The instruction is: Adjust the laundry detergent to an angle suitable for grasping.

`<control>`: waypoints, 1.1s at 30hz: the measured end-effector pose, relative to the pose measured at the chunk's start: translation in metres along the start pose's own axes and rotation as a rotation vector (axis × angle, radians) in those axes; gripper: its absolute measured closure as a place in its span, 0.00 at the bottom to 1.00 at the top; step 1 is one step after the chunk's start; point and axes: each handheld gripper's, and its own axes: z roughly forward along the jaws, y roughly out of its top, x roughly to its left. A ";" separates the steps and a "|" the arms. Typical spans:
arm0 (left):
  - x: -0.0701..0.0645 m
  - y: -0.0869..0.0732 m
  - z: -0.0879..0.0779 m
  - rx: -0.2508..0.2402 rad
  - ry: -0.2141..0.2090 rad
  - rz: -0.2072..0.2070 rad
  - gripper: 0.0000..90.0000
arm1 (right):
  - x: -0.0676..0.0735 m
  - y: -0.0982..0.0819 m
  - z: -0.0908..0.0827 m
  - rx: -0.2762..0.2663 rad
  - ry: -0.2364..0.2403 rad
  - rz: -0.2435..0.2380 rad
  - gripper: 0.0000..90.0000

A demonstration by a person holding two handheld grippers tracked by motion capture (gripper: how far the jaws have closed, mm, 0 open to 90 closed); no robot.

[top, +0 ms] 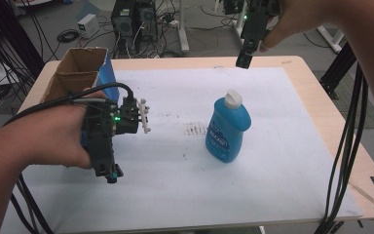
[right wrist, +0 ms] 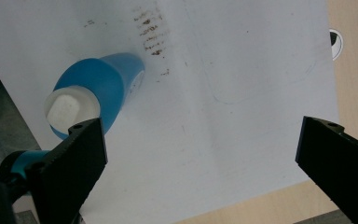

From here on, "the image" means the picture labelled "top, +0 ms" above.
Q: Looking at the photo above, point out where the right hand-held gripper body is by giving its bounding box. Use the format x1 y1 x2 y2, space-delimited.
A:
223 0 281 54

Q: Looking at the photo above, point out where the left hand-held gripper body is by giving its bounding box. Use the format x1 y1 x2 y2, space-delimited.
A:
81 97 152 178

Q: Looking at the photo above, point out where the blue detergent bottle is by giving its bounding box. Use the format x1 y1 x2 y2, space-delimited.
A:
205 89 252 164

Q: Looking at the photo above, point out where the cardboard box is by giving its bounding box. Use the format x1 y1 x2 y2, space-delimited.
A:
40 47 121 105

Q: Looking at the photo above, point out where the person's right hand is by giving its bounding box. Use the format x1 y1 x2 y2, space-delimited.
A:
258 0 336 54

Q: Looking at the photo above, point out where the person's left hand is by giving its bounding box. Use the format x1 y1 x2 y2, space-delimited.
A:
27 89 109 170

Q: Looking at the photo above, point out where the white metal stand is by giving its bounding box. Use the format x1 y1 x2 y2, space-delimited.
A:
316 24 345 55
174 0 191 54

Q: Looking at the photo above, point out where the black metal stand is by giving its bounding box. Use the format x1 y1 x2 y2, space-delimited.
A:
318 41 358 100

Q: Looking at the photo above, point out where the black computer tower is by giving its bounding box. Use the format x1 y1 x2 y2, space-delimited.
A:
110 0 136 42
133 0 159 44

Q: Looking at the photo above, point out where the small white device box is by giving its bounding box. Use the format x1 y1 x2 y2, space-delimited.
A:
76 13 100 40

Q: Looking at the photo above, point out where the white foam mat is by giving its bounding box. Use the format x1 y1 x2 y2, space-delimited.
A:
0 66 364 234

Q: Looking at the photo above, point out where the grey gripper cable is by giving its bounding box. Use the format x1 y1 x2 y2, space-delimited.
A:
71 97 118 105

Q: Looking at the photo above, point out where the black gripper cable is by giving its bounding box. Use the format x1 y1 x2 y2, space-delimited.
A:
3 81 135 128

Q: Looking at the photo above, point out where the bundle of black cables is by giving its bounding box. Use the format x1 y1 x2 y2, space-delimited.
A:
10 173 55 234
314 62 370 234

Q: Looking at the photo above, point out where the coiled black cable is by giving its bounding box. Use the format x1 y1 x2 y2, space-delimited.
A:
56 28 81 44

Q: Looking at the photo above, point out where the black metal frame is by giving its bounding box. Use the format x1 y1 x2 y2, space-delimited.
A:
0 0 46 81

